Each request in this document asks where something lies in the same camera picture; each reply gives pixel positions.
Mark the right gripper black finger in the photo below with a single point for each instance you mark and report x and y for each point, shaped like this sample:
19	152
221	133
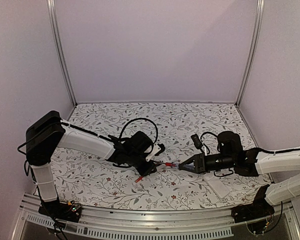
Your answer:
188	169
189	163

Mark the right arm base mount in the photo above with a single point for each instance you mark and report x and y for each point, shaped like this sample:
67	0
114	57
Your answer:
257	209

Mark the aluminium frame post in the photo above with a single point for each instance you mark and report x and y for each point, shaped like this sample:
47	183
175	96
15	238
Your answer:
252	51
51	7

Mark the right aluminium frame post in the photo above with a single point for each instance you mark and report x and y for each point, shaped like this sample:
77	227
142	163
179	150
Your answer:
252	51

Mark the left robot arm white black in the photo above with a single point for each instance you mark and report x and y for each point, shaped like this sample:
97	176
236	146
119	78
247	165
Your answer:
51	132

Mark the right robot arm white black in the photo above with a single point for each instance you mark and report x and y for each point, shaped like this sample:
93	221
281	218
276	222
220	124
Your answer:
251	163

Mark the floral patterned table mat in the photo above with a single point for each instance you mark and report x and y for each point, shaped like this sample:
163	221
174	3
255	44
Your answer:
92	181

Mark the front aluminium rail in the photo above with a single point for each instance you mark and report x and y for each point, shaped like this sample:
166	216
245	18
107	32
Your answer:
201	224

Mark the red blue screwdriver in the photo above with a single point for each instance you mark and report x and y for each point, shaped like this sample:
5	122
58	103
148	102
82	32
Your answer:
167	164

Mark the left aluminium frame post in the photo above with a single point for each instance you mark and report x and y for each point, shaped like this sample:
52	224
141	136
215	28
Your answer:
51	7

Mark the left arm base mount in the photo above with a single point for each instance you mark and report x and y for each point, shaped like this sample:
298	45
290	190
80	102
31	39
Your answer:
70	211

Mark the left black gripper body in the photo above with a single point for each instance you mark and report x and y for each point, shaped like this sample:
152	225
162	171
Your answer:
134	163

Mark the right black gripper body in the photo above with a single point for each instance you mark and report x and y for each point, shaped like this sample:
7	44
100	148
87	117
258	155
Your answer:
225	162

